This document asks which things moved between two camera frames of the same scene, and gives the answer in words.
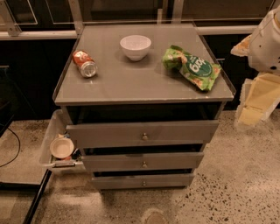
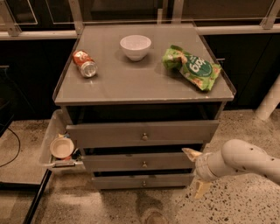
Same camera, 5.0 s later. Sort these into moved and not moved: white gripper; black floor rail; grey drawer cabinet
Moved: white gripper
Not moved: grey drawer cabinet; black floor rail
